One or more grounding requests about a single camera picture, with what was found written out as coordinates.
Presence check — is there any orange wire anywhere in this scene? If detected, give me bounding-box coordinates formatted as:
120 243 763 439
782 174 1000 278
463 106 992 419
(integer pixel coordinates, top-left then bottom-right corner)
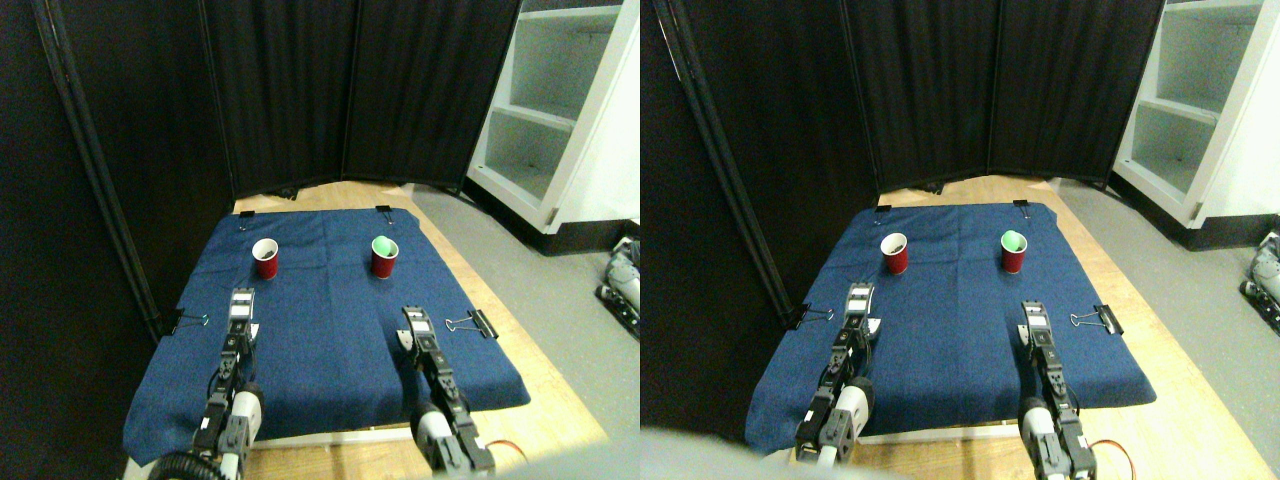
1088 437 1137 471
478 437 529 467

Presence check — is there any dark blue cloth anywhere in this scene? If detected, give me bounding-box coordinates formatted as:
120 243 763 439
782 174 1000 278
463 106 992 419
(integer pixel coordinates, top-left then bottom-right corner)
743 200 1159 456
122 205 532 467

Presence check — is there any grey machine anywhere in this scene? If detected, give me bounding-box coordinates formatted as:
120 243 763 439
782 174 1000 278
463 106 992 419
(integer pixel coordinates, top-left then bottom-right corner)
1240 230 1280 336
597 236 640 337

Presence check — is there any black curtain stand pole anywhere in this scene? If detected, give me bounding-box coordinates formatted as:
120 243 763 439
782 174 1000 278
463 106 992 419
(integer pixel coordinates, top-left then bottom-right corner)
30 0 167 341
655 0 798 328

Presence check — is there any black ribbed hose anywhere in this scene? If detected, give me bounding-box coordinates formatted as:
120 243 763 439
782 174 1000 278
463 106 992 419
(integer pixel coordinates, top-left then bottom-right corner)
148 452 231 480

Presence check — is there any white shelf unit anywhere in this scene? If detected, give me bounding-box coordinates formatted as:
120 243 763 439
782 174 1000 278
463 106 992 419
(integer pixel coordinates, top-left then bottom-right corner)
466 0 640 237
1112 0 1280 229

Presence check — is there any red cup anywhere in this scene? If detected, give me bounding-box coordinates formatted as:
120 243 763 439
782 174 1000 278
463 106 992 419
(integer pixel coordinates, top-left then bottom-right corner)
881 233 911 276
251 238 281 281
1001 230 1029 274
371 236 400 280

